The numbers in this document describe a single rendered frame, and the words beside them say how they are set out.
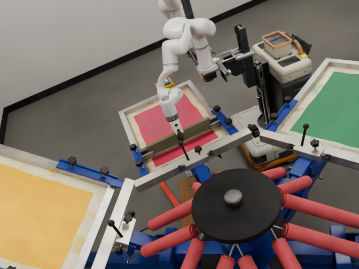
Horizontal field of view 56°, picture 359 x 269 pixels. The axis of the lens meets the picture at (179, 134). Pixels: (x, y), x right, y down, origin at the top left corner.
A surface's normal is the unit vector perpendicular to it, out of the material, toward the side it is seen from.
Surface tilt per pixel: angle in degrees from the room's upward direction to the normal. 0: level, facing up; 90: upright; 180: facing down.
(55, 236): 32
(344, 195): 0
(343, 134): 0
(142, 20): 90
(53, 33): 90
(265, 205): 0
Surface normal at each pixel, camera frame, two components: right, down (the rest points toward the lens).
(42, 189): 0.26, -0.68
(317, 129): -0.28, -0.74
